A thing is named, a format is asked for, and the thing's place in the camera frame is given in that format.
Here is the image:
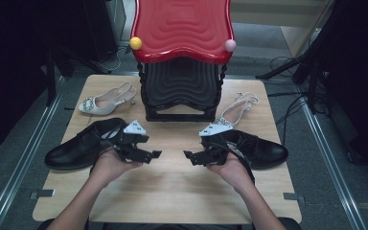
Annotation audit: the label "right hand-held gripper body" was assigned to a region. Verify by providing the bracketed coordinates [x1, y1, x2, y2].
[198, 123, 238, 167]

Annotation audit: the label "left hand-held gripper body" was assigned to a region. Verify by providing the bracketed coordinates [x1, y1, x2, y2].
[100, 119, 154, 165]

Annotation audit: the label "white slingback heeled shoe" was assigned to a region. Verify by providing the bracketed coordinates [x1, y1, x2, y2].
[215, 91, 261, 127]
[78, 80, 138, 117]

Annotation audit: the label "black leather shoe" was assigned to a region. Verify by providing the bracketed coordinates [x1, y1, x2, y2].
[44, 117, 129, 171]
[217, 128, 289, 171]

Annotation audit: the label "red and black shoe rack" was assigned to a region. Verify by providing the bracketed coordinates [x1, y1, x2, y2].
[129, 0, 238, 123]

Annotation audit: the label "person's left hand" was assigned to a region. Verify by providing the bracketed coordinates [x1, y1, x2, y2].
[89, 148, 144, 190]

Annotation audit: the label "person's right hand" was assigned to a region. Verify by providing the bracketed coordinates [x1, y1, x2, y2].
[205, 153, 257, 196]

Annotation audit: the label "person's dark trousers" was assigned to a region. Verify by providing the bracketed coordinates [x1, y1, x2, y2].
[37, 217, 302, 230]

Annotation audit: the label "yellow ball knob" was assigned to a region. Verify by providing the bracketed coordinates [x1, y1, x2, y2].
[129, 36, 144, 51]

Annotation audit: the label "black metal stand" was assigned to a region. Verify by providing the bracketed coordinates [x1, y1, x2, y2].
[43, 44, 111, 108]
[255, 44, 329, 114]

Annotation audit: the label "pink ball knob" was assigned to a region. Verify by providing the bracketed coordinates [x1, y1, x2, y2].
[224, 38, 238, 53]

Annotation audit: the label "black curtain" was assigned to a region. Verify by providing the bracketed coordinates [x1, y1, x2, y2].
[0, 0, 120, 160]
[300, 0, 368, 176]

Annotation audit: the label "right hand-held gripper black cable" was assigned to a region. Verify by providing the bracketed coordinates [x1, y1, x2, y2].
[221, 142, 257, 186]

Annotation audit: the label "black floor cables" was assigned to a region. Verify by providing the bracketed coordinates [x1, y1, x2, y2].
[266, 56, 312, 150]

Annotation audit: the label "white floor cable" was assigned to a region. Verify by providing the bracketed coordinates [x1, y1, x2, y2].
[98, 44, 127, 73]

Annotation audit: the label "grey metal bracket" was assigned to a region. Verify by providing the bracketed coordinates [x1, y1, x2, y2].
[29, 189, 57, 201]
[283, 192, 306, 204]

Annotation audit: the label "metal floor rail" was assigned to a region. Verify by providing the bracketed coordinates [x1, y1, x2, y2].
[298, 94, 368, 230]
[0, 76, 67, 230]

